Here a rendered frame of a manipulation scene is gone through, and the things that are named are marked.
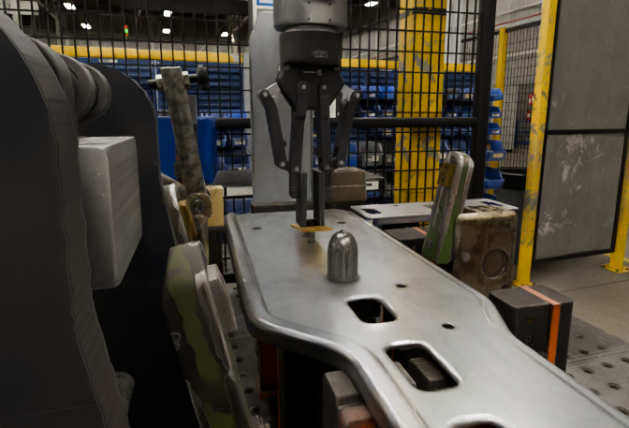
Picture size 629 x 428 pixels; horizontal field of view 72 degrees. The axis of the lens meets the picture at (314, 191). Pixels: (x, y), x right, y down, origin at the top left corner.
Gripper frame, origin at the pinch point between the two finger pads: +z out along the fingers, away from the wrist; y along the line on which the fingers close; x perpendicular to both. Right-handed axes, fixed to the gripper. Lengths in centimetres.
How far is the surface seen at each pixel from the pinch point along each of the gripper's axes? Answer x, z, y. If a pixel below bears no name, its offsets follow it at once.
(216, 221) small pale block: 5.4, 3.8, -11.8
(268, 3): 54, -36, 3
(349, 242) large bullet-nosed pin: -14.7, 1.6, 0.3
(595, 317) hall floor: 132, 106, 205
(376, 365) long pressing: -29.9, 5.2, -3.1
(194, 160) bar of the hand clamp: -2.6, -5.5, -14.2
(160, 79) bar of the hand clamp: -1.5, -14.5, -17.4
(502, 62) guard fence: 332, -59, 281
